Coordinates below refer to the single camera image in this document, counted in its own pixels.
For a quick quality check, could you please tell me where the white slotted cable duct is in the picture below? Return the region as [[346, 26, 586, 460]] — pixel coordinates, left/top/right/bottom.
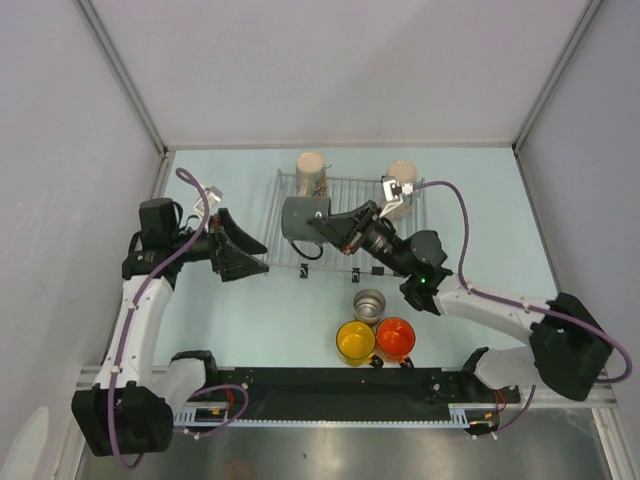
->
[[174, 403, 497, 431]]

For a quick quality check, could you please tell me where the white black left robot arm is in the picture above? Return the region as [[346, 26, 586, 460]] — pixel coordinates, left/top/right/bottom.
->
[[71, 198, 269, 457]]

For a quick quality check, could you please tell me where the beige decorated mug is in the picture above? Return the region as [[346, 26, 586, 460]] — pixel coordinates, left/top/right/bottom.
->
[[296, 152, 328, 198]]

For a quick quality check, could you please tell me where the stainless steel cup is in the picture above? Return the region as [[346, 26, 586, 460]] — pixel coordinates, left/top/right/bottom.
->
[[352, 289, 386, 326]]

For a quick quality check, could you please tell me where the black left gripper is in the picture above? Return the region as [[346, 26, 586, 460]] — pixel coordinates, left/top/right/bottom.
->
[[170, 208, 268, 281]]

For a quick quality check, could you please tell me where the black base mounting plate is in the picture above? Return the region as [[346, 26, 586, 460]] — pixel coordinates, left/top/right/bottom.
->
[[218, 367, 496, 422]]

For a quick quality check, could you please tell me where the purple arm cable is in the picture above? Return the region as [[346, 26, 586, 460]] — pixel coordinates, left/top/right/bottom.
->
[[107, 167, 250, 471], [412, 179, 634, 440]]

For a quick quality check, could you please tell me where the beige plain mug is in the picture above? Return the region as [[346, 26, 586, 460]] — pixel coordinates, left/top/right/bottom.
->
[[386, 160, 418, 221]]

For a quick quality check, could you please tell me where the dark green mug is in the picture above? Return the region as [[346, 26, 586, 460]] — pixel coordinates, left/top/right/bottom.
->
[[280, 196, 331, 261]]

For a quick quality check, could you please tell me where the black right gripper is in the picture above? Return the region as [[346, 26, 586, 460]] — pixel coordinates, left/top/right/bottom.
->
[[308, 200, 414, 278]]

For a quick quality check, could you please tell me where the silver wire dish rack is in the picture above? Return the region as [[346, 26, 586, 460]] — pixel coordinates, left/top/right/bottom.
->
[[260, 168, 431, 281]]

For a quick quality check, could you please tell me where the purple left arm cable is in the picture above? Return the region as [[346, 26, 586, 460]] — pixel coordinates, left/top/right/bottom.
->
[[107, 167, 250, 471]]

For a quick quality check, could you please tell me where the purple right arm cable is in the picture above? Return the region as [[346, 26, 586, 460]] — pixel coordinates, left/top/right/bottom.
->
[[412, 179, 634, 440]]

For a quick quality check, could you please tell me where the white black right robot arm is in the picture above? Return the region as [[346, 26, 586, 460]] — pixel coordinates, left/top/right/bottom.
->
[[306, 201, 612, 401]]

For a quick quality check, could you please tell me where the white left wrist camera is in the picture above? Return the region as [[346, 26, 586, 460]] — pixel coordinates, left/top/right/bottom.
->
[[193, 186, 223, 218]]

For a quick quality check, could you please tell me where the yellow mug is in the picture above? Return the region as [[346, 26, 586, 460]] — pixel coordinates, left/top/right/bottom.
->
[[336, 320, 384, 369]]

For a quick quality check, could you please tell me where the orange mug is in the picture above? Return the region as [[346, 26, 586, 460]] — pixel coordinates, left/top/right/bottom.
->
[[375, 317, 416, 369]]

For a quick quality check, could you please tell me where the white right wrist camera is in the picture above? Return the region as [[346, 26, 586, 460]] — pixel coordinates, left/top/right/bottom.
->
[[379, 175, 416, 219]]

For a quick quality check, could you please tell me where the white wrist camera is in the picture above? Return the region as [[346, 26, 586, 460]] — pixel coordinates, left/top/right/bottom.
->
[[193, 186, 223, 218], [379, 175, 416, 219]]

